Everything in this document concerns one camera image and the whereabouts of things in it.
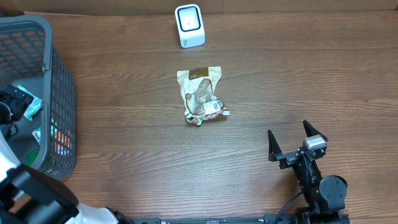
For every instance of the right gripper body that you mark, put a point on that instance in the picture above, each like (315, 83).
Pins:
(289, 159)

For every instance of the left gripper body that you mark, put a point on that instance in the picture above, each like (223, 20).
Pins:
(11, 103)

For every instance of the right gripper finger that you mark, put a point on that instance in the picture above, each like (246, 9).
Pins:
(274, 148)
(311, 131)

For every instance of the teal wipes packet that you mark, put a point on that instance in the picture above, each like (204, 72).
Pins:
(34, 107)

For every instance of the teal tissue pack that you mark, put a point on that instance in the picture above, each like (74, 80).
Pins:
(37, 135)

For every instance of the orange tissue pack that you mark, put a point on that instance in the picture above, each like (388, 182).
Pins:
(62, 143)

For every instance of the beige snack pouch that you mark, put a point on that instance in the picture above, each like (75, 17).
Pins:
(197, 88)

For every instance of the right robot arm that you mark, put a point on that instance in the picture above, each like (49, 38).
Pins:
(321, 199)

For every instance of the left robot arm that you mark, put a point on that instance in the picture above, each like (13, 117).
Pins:
(30, 196)

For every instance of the white barcode scanner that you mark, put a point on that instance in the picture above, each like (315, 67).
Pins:
(190, 25)

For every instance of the grey plastic mesh basket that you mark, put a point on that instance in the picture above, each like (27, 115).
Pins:
(29, 59)

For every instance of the green bottle cap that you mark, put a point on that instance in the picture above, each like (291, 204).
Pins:
(31, 157)

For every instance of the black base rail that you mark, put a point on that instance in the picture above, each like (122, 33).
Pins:
(211, 221)

